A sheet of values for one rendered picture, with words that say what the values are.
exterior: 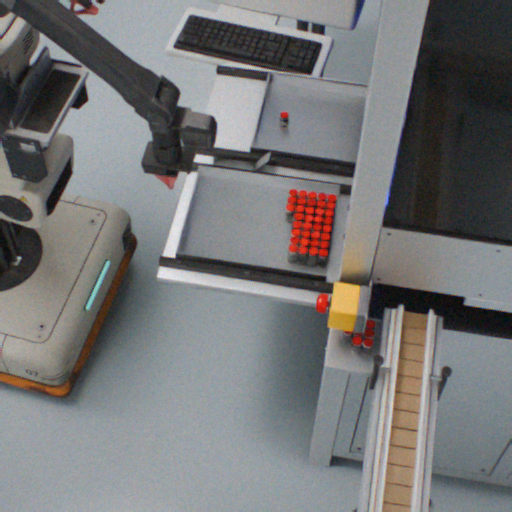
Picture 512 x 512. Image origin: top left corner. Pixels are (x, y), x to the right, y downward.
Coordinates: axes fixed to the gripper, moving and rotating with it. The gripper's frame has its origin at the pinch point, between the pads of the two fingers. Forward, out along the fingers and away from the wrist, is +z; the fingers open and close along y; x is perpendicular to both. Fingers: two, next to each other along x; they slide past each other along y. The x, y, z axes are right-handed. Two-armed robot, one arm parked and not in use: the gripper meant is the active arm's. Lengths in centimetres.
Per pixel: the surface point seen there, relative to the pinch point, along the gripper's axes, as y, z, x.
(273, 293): 24.0, 20.5, -9.8
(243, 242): 14.9, 20.0, 2.4
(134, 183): -42, 107, 84
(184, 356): -8, 108, 18
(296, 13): 14, 24, 89
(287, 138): 19.7, 19.6, 35.8
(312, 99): 24, 19, 50
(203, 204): 3.5, 19.8, 11.4
